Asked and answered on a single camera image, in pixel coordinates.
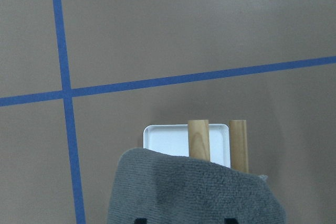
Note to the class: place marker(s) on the wooden rod far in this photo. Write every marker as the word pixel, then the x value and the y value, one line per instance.
pixel 238 145

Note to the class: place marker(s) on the wooden rod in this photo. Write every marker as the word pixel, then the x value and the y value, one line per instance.
pixel 238 145
pixel 198 139

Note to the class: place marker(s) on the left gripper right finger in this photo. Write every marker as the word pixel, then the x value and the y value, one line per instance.
pixel 230 221

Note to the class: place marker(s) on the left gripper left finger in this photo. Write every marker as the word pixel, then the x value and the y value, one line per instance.
pixel 140 221

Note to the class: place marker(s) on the white rectangular tray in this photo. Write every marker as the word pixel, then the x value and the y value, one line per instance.
pixel 173 140

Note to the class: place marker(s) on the grey cloth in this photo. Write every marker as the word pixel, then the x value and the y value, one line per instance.
pixel 177 189

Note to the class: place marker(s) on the wooden rod near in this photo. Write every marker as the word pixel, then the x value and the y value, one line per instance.
pixel 198 139

